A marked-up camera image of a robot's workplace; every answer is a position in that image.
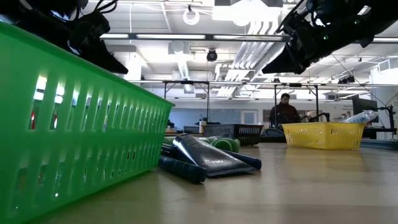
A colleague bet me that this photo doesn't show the blue toothbrush clear wrapper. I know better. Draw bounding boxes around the blue toothbrush clear wrapper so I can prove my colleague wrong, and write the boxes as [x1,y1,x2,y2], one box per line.
[340,110,379,124]

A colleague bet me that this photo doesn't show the white cable coil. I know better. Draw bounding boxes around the white cable coil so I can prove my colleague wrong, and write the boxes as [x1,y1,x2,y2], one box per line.
[182,4,200,26]

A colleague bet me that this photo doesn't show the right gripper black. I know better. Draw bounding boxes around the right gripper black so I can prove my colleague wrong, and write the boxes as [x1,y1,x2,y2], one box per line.
[262,12,330,75]

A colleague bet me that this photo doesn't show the red plastic basket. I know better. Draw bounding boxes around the red plastic basket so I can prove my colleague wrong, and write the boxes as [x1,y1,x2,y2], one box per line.
[29,110,58,131]

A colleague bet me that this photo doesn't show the green plastic basket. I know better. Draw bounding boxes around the green plastic basket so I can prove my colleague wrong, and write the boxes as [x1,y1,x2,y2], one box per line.
[0,21,175,224]

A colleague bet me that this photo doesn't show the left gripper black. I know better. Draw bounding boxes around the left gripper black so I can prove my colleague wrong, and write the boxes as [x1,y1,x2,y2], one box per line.
[70,12,129,75]

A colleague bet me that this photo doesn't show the yellow plastic basket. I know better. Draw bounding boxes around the yellow plastic basket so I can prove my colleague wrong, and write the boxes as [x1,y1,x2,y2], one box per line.
[282,121,367,150]

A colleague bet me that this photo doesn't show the person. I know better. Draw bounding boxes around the person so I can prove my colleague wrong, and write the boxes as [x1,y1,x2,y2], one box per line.
[269,92,302,129]

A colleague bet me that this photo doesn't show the black plastic basket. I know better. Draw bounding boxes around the black plastic basket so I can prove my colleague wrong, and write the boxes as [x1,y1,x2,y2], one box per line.
[201,123,265,146]

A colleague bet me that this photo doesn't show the black metal rig frame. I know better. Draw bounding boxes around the black metal rig frame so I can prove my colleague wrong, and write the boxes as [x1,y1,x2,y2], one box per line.
[99,32,398,44]

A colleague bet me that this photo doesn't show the black computer monitor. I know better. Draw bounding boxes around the black computer monitor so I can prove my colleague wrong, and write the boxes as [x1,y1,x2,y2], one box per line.
[351,98,379,124]

